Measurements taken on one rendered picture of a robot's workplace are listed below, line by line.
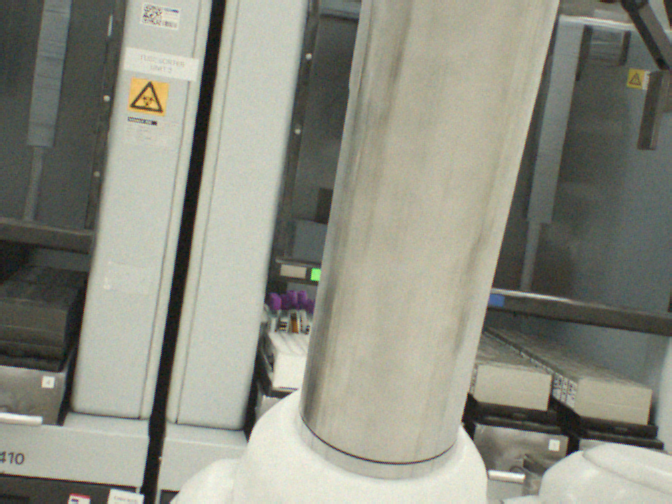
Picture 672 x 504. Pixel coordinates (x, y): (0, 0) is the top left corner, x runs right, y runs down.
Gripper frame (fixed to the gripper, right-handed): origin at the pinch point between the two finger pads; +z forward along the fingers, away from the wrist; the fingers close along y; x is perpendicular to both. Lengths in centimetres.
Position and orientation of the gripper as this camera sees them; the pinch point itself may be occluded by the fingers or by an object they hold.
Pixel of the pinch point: (574, 126)
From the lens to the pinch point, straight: 120.0
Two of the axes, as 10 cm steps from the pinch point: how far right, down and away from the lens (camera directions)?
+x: -1.4, -0.8, 9.9
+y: 9.8, 1.4, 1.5
